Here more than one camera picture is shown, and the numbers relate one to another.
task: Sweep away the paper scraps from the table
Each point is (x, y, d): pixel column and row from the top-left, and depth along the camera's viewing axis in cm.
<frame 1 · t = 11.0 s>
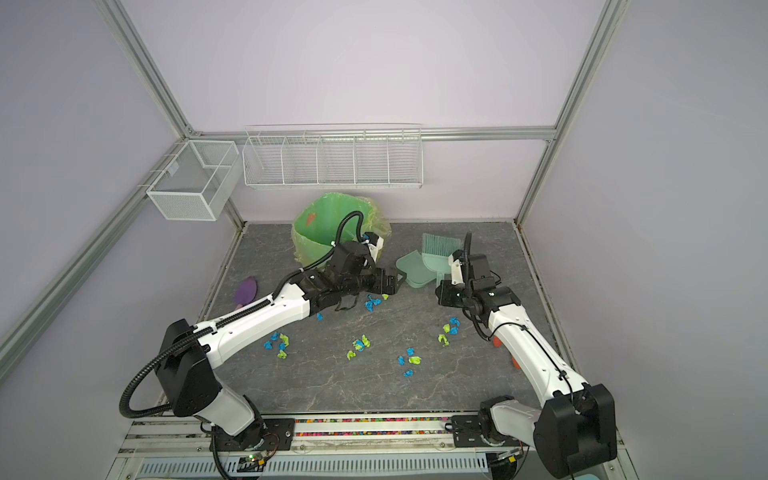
left hand: (392, 278, 78), fingers open
right hand: (440, 292, 83), fingers closed
green trash bin with bag: (314, 226, 97), point 19 cm above the table
green dustpan: (422, 268, 86), point 19 cm above the table
paper scraps cluster centre: (359, 345, 90), on the table
paper scraps cluster front: (415, 360, 87), on the table
paper scraps cluster right: (452, 328, 93), on the table
paper scraps cluster near bin: (371, 303, 98), point 2 cm above the table

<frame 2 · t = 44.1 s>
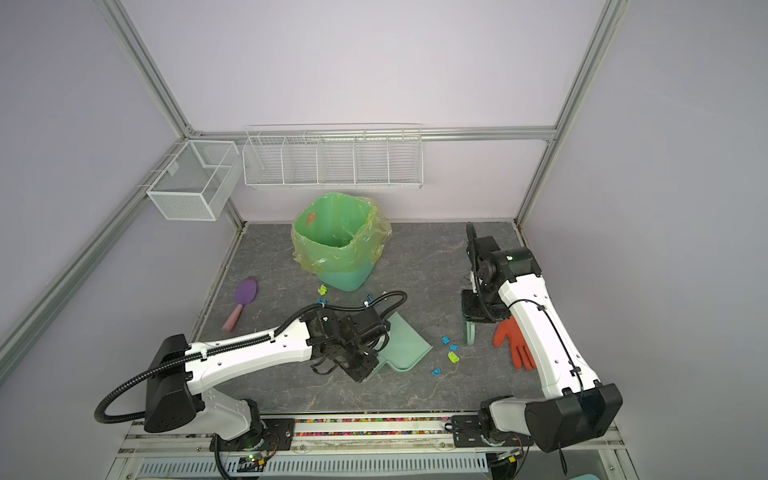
left hand: (363, 373, 72), fingers closed
right hand: (478, 319, 72), fingers closed
green dustpan: (406, 347, 81), point 9 cm above the table
paper scraps cluster front: (453, 357, 88), on the table
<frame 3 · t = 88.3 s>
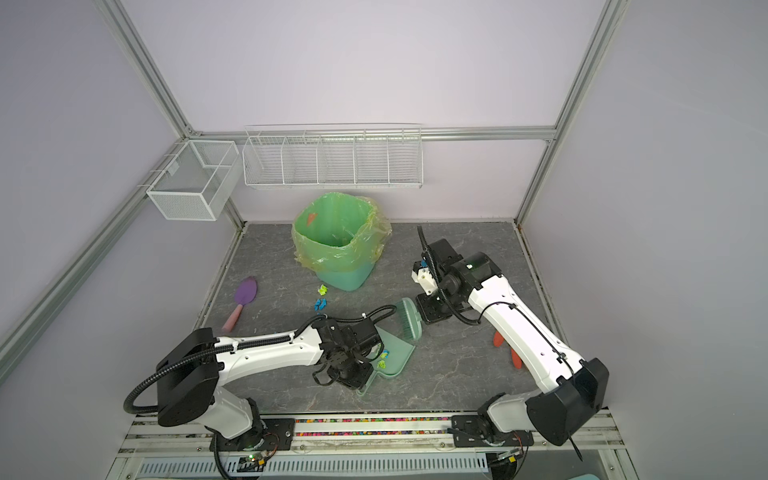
left hand: (358, 390, 77), fingers closed
right hand: (426, 317, 74), fingers closed
green dustpan: (393, 362, 86), point 2 cm above the table
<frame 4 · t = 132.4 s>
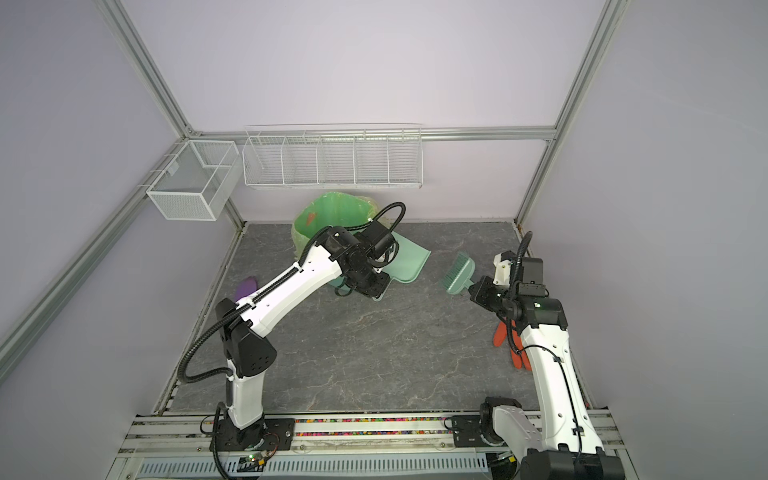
left hand: (375, 296, 76), fingers closed
right hand: (473, 290, 76), fingers closed
green dustpan: (412, 266, 83), point 22 cm above the table
